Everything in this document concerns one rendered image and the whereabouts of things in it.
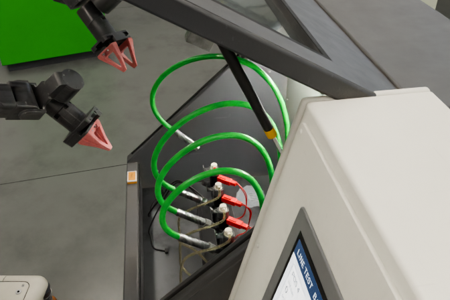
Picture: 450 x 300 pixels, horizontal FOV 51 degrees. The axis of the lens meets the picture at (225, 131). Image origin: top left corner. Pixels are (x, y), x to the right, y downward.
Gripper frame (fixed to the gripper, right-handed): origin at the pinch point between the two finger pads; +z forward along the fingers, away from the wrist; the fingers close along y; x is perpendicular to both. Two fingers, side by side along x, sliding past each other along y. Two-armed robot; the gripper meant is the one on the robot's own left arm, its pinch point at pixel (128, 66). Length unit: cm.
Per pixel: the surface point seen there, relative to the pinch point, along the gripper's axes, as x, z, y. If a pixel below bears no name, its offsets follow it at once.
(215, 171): -21.5, 34.1, -26.7
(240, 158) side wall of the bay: 11, 42, 36
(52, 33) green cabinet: 206, -121, 218
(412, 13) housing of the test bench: -62, 33, 26
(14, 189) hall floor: 184, -13, 79
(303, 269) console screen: -40, 50, -50
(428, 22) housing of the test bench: -64, 37, 22
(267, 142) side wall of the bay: 0, 43, 40
